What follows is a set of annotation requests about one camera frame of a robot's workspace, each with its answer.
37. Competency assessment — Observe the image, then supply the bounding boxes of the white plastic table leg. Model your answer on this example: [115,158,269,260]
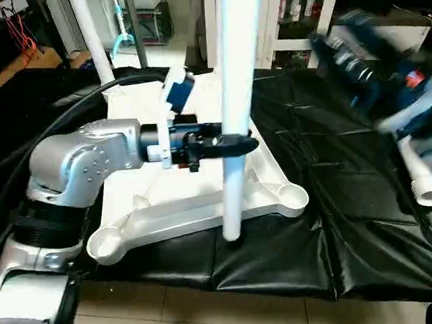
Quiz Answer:
[201,0,223,75]
[209,0,278,244]
[67,0,117,88]
[397,130,432,210]

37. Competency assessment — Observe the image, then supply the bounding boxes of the white plastic table top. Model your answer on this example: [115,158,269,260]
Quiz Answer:
[75,65,313,268]

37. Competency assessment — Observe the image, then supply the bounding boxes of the black work mat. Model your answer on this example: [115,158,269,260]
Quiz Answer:
[0,43,432,324]

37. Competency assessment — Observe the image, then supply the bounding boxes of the grey metal pole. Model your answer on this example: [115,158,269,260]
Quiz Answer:
[127,0,151,70]

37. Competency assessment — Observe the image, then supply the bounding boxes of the white glass-door cabinet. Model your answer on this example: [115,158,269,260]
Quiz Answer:
[250,0,347,73]

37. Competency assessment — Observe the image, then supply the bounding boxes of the white low drawer unit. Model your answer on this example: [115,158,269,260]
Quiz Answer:
[316,9,432,62]

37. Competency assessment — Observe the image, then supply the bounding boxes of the red wire bundle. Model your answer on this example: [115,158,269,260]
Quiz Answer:
[0,0,39,63]

